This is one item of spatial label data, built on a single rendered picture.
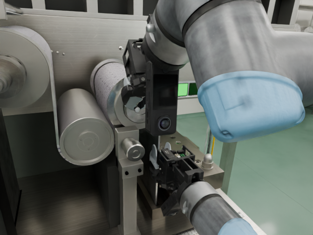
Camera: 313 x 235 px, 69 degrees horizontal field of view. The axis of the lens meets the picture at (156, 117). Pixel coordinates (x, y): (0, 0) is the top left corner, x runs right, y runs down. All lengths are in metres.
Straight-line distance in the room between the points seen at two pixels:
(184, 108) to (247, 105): 3.71
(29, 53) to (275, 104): 0.42
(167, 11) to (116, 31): 0.58
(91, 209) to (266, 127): 0.65
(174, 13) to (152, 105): 0.14
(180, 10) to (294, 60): 0.11
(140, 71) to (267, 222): 1.96
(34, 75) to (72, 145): 0.17
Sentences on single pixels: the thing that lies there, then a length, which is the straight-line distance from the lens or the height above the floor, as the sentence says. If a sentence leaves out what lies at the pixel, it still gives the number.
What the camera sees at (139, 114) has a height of 1.23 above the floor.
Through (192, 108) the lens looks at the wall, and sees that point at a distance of 3.97.
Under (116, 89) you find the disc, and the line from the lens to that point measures 0.51.
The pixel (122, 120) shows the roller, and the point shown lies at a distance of 0.53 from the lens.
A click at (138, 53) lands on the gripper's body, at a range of 0.38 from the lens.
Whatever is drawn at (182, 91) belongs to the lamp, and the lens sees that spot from 0.96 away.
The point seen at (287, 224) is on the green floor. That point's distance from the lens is 2.27.
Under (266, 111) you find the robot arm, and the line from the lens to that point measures 0.17.
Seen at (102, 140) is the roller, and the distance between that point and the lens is 0.55.
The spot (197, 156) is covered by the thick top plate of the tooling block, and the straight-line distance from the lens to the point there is 0.77.
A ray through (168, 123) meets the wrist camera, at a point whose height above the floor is 1.29.
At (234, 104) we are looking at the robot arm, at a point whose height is 1.37.
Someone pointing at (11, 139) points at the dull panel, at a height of 1.05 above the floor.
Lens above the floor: 1.42
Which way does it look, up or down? 22 degrees down
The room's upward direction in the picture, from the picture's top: 3 degrees clockwise
